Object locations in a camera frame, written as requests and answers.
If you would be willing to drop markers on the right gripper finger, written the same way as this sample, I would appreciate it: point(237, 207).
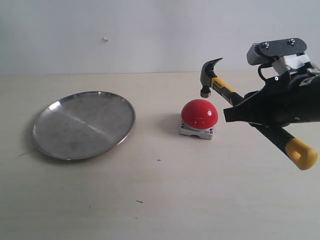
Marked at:
point(247, 109)

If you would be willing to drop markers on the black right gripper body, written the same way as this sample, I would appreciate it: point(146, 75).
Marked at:
point(287, 100)

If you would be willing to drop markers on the black yellow claw hammer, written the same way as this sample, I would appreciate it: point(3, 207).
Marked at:
point(302, 155)

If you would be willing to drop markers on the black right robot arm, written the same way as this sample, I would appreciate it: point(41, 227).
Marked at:
point(280, 102)

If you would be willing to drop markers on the red dome push button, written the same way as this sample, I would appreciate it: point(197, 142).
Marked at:
point(198, 118)

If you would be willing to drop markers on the round steel plate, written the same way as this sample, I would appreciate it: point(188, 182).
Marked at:
point(83, 125)

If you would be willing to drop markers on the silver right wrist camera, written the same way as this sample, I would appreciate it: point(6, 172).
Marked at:
point(284, 55)

